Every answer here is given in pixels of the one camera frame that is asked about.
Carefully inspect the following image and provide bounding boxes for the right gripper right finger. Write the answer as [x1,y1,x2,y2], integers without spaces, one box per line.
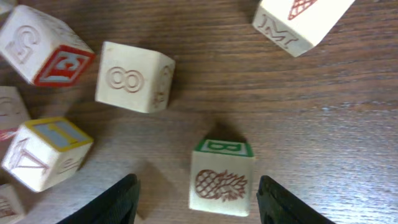
[256,175,335,224]

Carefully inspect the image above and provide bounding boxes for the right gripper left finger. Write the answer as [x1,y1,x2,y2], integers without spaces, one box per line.
[57,174,141,224]

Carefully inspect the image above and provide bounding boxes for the yellow-edged block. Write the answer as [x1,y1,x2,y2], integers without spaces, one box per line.
[189,139,255,217]

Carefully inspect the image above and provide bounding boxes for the sailboat block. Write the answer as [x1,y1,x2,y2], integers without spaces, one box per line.
[1,117,93,192]

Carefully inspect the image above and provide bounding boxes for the acorn block with green N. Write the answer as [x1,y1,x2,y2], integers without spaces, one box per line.
[1,184,25,224]

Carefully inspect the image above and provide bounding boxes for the block with 8, blue side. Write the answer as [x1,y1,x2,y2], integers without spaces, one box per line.
[95,41,175,113]

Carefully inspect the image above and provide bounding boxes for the butterfly block, red side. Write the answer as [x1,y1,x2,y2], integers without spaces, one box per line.
[1,86,30,141]

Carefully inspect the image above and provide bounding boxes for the block with red E side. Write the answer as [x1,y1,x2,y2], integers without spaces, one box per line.
[1,5,95,86]

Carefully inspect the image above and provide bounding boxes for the ice cream cone block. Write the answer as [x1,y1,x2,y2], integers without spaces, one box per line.
[252,0,354,57]

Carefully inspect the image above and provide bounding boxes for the red-top block with I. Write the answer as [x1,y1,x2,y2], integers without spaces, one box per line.
[0,0,17,15]

